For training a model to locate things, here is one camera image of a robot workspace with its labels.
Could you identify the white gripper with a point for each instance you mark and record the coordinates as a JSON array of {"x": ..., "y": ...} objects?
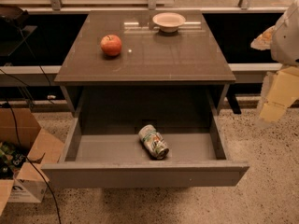
[{"x": 287, "y": 41}]

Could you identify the green and white soda can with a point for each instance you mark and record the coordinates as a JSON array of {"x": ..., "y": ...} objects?
[{"x": 153, "y": 142}]

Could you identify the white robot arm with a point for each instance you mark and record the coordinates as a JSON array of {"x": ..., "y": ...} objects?
[{"x": 282, "y": 40}]

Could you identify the grey cabinet with counter top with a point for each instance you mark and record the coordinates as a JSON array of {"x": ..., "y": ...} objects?
[{"x": 190, "y": 56}]

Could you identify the open grey top drawer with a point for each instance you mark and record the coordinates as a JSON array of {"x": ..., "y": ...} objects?
[{"x": 103, "y": 154}]

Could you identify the white bowl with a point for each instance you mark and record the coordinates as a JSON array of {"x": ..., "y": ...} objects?
[{"x": 169, "y": 22}]

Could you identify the red apple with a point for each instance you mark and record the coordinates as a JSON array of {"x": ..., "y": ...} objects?
[{"x": 111, "y": 45}]

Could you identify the cardboard box with snack bags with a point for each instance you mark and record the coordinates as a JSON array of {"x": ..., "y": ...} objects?
[{"x": 24, "y": 148}]

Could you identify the black device on shelf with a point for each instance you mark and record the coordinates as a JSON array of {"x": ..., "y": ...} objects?
[{"x": 13, "y": 16}]

